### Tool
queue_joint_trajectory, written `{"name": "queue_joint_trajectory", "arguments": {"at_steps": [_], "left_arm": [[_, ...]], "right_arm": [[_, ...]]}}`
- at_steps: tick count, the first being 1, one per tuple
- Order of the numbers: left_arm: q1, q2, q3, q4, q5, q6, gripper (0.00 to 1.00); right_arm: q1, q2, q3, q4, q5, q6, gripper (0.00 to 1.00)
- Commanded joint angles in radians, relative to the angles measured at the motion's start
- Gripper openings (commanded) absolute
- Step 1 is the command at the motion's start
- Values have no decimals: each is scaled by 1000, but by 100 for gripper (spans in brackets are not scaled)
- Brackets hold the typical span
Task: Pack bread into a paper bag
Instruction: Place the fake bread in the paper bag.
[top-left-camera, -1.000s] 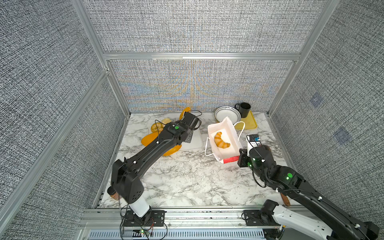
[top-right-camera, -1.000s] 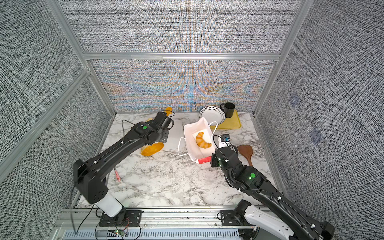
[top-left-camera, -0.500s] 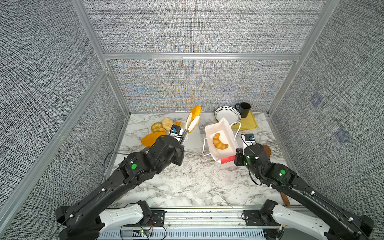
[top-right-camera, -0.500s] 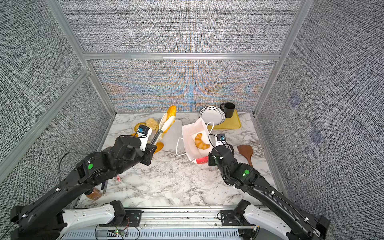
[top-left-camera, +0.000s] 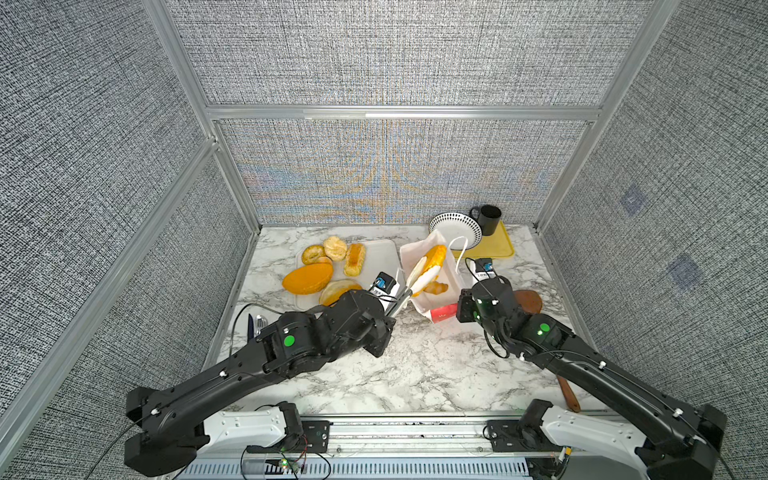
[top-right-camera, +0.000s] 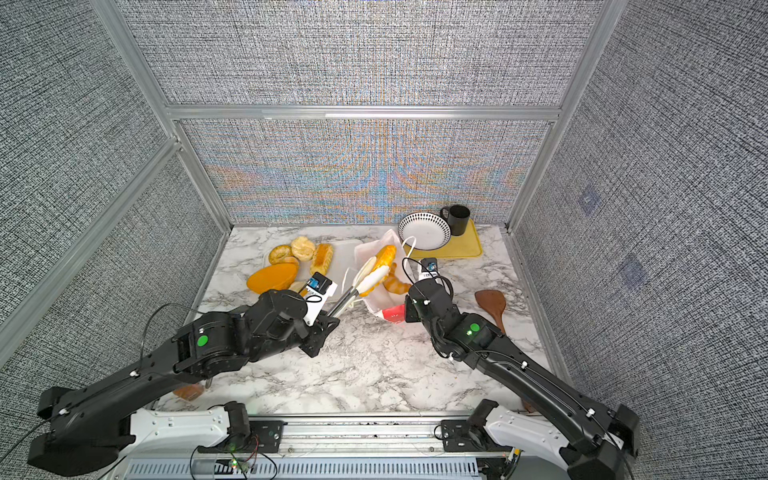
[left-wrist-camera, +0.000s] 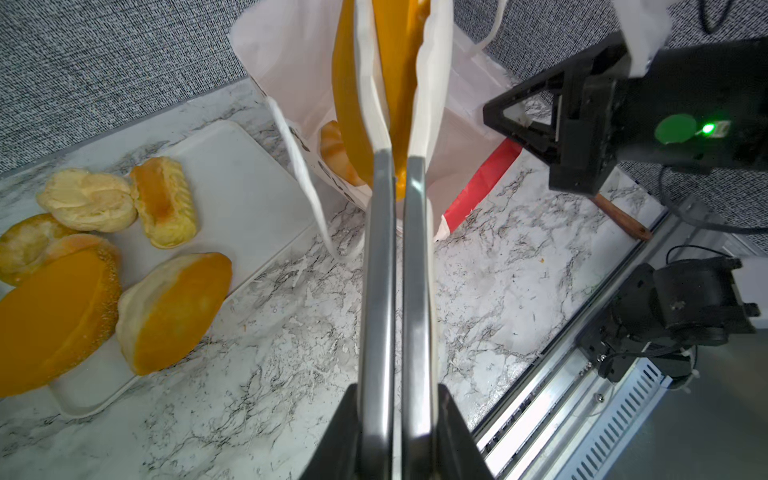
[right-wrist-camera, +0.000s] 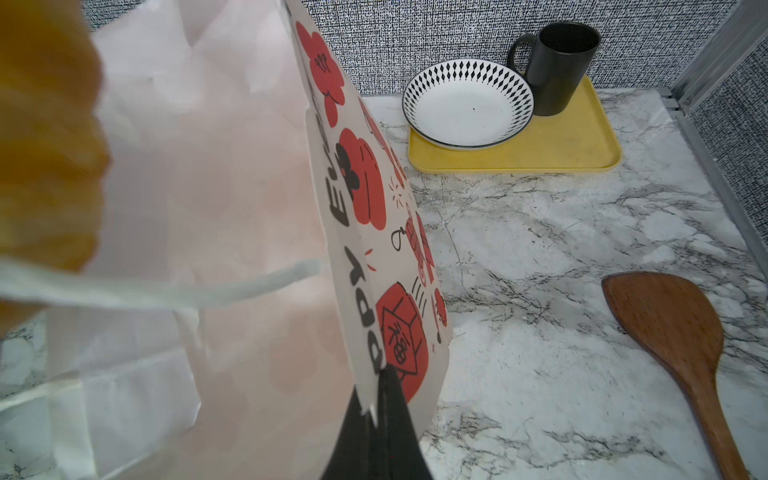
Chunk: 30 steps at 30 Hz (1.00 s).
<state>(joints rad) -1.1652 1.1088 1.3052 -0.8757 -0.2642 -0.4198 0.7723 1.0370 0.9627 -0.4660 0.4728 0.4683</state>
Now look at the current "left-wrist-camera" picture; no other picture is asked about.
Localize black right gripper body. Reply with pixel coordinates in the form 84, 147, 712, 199
549, 38, 767, 195

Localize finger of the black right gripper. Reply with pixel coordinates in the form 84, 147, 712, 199
483, 59, 576, 165

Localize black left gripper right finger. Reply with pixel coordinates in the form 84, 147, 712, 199
435, 384, 494, 480

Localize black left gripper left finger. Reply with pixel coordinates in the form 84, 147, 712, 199
300, 384, 361, 480

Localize metal tongs with white tips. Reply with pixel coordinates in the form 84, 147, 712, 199
358, 1, 454, 479

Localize white and red paper bag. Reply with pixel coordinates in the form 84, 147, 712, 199
230, 1, 522, 241

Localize crescent croissant bread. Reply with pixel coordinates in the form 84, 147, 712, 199
320, 120, 365, 187

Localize golden round scored bread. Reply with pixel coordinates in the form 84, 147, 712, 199
116, 252, 233, 376

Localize large orange oval bread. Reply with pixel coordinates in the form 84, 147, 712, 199
1, 247, 122, 397

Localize wooden spatula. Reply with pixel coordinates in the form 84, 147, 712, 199
591, 194, 652, 241

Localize white rectangular tray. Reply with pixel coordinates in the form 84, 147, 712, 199
47, 120, 315, 419

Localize ridged yellow pastry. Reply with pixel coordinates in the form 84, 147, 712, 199
129, 157, 198, 249

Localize pale knotted bun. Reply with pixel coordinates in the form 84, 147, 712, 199
36, 169, 137, 233

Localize small round bun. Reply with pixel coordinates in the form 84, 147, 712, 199
1, 214, 77, 286

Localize aluminium front rail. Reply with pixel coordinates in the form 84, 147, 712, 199
476, 214, 735, 479

